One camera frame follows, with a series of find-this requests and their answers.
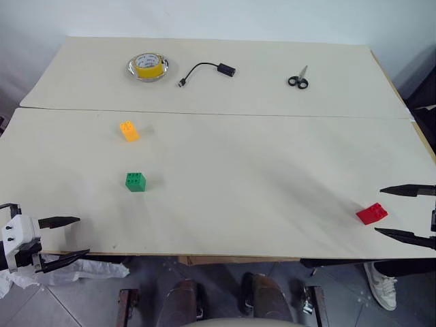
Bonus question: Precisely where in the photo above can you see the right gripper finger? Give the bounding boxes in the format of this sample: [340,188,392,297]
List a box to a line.
[374,227,436,251]
[379,184,436,198]

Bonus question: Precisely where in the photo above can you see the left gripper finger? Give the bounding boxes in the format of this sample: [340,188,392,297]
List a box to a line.
[42,249,91,274]
[37,216,82,230]

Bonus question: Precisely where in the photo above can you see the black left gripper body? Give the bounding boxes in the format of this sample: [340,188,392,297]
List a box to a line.
[15,240,48,275]

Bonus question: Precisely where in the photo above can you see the crumpled white plastic sheet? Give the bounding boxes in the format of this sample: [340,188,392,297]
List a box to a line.
[0,258,131,300]

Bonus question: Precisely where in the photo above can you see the dark trouser leg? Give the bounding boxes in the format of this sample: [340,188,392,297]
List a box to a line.
[373,260,436,278]

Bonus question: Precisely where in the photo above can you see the red toy brick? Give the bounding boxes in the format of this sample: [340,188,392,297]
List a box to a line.
[355,202,389,225]

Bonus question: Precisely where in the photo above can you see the white sneaker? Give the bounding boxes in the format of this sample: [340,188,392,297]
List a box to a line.
[363,261,399,311]

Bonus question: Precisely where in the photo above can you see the green toy brick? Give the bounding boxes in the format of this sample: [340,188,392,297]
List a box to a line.
[123,172,148,193]

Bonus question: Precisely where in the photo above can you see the black chair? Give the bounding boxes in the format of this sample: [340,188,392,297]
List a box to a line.
[397,43,436,156]

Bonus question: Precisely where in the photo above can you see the orange toy brick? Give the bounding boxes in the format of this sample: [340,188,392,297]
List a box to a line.
[119,121,141,143]

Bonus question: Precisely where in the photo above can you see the dark rounded brown shape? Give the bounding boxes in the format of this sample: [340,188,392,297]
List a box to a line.
[159,278,206,322]
[240,271,294,323]

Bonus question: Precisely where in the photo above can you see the beige paper table sheet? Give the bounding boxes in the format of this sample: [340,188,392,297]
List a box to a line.
[0,108,436,260]
[19,35,415,121]

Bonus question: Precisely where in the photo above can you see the yellow tape roll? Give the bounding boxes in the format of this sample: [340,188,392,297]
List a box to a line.
[134,53,164,80]

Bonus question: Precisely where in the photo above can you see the clear tape roll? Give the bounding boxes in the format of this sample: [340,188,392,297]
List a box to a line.
[126,53,171,83]

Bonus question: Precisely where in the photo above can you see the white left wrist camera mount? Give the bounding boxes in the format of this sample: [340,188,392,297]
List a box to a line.
[1,214,44,274]

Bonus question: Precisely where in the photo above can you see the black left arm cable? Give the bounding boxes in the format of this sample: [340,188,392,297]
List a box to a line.
[0,202,22,217]

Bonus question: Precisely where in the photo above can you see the brown wooden frame post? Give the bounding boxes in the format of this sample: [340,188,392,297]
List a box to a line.
[116,288,141,327]

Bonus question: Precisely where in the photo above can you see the black handled scissors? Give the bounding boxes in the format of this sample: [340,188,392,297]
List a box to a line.
[287,65,311,91]

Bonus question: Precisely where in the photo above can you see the black cable adapter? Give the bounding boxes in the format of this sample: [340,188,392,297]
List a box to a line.
[178,62,237,89]

